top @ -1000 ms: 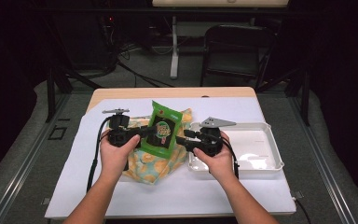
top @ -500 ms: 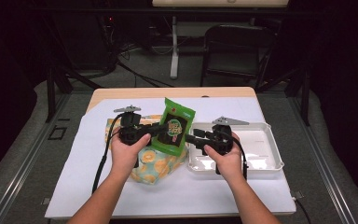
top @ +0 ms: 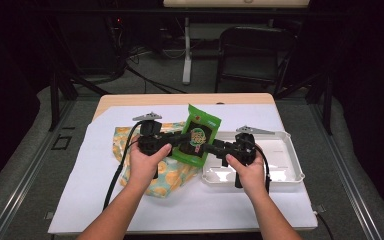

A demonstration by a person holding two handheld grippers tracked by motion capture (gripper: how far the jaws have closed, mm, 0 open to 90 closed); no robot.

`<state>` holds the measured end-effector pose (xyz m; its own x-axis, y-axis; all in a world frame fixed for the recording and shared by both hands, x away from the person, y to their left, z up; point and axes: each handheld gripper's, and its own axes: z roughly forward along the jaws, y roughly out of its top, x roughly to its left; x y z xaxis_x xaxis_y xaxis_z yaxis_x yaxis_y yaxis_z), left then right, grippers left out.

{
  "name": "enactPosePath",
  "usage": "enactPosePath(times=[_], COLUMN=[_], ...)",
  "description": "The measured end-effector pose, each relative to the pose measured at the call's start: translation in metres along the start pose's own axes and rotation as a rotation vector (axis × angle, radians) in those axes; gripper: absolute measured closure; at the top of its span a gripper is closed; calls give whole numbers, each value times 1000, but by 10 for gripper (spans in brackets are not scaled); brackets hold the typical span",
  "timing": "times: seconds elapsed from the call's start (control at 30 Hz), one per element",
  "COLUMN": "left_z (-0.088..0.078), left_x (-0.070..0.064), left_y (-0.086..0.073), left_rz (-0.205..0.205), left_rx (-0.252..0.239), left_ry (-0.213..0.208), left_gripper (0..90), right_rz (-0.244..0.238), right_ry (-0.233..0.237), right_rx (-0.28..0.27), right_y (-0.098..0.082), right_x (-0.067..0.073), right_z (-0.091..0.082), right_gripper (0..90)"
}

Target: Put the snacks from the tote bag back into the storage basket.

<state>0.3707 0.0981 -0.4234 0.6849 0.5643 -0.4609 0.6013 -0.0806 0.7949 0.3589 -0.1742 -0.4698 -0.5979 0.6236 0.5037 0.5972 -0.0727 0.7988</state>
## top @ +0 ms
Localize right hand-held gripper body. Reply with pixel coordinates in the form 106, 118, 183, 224
228, 125, 276, 166

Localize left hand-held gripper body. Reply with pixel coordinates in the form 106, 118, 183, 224
132, 112, 173, 157

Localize green snack packet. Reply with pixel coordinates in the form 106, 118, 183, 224
171, 103, 222, 168

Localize orange slice print cloth bag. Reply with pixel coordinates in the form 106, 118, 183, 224
112, 121, 202, 198

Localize white plastic tray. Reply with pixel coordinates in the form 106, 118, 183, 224
201, 130, 305, 186

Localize person's left hand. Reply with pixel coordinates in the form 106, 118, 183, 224
126, 134, 174, 192

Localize person's right hand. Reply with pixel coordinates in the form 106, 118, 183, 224
225, 151, 269, 198

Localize white table mat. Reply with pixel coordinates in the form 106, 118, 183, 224
47, 104, 318, 234

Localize white desk leg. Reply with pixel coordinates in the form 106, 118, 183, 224
182, 17, 193, 85

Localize black metal stand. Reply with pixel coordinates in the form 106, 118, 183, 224
274, 71, 334, 136
48, 66, 112, 132

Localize black folding chair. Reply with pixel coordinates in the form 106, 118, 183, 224
214, 25, 298, 96

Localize white desk top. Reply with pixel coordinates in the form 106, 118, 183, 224
162, 0, 311, 8

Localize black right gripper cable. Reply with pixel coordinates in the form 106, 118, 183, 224
253, 144, 273, 195

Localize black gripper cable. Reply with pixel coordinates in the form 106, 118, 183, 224
253, 144, 273, 195
102, 120, 145, 212

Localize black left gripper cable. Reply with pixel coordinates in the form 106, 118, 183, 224
102, 120, 145, 212

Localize black floor cables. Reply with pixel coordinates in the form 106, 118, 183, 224
124, 46, 188, 95

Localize aluminium floor rail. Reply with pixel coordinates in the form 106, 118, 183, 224
308, 99, 384, 240
0, 99, 78, 240

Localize black cable at table corner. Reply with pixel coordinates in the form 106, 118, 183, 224
314, 210, 335, 240

